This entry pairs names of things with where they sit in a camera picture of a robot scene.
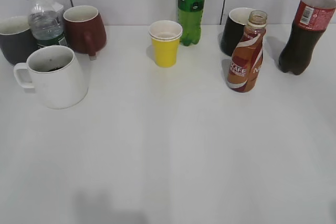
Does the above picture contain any brown Nescafe coffee bottle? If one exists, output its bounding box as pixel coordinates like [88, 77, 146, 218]
[227, 10, 267, 93]

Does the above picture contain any white ceramic mug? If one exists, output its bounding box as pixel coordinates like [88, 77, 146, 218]
[13, 45, 88, 109]

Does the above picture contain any yellow paper cup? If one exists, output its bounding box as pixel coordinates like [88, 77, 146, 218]
[149, 20, 183, 68]

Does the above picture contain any black ceramic mug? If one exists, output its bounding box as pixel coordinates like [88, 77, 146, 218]
[220, 7, 255, 56]

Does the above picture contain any dark red ceramic mug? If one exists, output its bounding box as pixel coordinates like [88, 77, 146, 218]
[63, 5, 107, 57]

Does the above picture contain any green soda bottle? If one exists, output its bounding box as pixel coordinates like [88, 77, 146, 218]
[177, 0, 205, 46]

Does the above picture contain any clear water bottle green label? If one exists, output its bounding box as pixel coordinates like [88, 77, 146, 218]
[28, 0, 68, 48]

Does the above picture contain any white carton behind bottle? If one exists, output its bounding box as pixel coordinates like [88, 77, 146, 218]
[46, 0, 64, 19]

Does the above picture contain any dark grey ceramic mug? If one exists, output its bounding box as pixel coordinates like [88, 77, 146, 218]
[1, 16, 39, 65]

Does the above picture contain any cola bottle red label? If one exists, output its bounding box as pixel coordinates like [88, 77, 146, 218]
[278, 0, 335, 75]

